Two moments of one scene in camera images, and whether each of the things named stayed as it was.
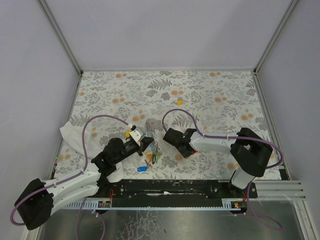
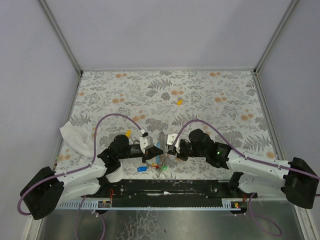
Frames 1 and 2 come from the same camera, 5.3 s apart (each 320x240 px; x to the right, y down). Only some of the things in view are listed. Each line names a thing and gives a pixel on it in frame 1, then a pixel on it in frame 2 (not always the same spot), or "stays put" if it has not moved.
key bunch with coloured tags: (153, 123) to (162, 140)
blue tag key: (142, 168) stays put
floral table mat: (108, 102) stays put
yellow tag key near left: (127, 135) stays put
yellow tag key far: (180, 101) stays put
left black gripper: (142, 146) to (144, 154)
